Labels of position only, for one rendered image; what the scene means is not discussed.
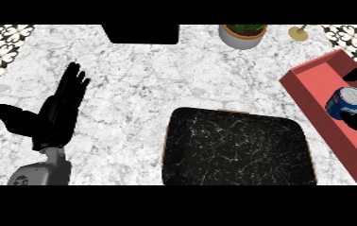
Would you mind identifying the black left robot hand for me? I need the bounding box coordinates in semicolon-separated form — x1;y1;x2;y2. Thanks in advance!
0;61;92;152

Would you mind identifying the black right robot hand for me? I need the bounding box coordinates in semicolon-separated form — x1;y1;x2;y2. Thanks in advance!
342;67;357;131

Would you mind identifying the blue can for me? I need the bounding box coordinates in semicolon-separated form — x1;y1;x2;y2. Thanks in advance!
323;86;357;121

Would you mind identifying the red tray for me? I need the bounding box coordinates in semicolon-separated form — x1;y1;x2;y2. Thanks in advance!
279;48;357;183

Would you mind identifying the dark-lined cardboard box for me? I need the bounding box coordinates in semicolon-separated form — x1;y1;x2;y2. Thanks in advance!
161;107;319;186

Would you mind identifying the pale yellow stemmed glass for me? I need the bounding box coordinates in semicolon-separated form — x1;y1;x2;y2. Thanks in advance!
288;24;313;43

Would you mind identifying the black appliance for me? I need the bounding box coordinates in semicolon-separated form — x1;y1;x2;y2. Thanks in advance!
101;24;182;45

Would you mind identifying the white potted plant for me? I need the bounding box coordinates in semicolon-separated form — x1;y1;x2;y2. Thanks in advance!
217;24;269;51

